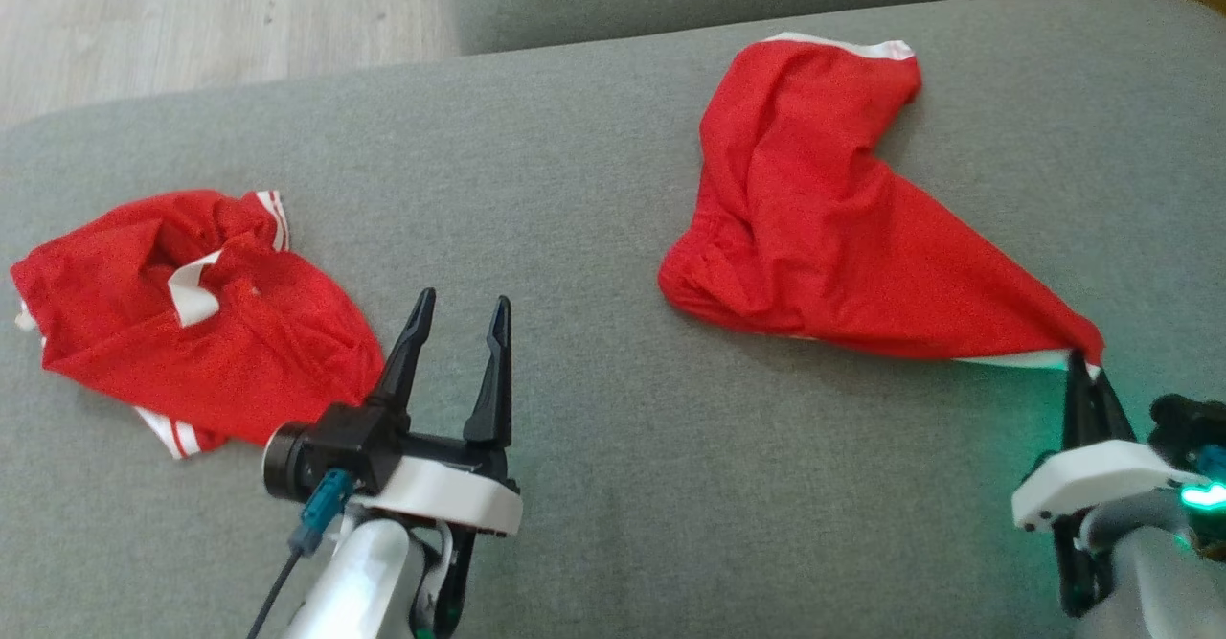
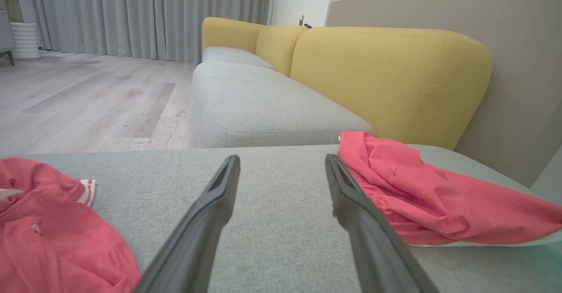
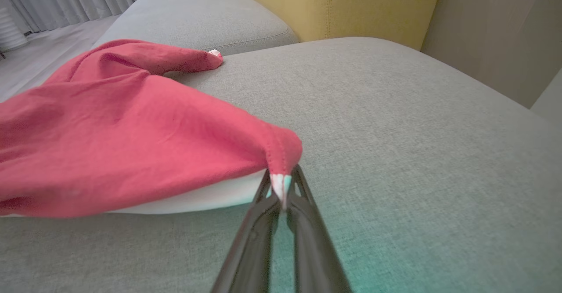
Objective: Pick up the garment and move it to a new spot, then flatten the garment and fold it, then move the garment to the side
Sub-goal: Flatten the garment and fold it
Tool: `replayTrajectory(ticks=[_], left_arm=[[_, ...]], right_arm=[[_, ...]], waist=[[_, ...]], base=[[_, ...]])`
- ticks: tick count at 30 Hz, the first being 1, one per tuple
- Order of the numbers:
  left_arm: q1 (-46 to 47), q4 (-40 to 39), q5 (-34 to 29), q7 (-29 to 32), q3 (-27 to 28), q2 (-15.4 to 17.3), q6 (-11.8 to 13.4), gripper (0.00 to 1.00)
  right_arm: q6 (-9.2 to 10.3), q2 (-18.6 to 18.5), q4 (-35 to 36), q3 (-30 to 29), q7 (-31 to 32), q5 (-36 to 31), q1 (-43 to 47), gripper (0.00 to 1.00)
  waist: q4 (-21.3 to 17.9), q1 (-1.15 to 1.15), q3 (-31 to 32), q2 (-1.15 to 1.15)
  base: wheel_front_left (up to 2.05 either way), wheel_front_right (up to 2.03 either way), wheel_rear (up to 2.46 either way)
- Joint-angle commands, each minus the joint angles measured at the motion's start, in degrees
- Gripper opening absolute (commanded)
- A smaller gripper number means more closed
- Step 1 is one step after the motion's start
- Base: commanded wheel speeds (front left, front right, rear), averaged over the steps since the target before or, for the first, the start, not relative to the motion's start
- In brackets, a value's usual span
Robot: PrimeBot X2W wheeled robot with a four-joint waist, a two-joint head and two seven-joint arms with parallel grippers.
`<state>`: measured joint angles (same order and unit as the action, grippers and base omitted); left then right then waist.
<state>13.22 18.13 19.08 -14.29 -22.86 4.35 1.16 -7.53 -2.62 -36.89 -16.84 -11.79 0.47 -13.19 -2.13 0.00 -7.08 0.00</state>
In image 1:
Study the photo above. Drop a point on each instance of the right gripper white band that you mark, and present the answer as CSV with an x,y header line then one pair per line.
x,y
1092,481

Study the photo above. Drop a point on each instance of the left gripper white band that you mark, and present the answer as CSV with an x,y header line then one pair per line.
x,y
460,490

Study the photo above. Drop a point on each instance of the red shorts with white trim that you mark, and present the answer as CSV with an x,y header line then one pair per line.
x,y
814,227

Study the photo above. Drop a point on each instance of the large grey sofa seat cushion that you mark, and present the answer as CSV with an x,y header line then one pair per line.
x,y
594,237

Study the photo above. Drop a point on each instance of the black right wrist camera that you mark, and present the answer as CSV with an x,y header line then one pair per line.
x,y
1183,423

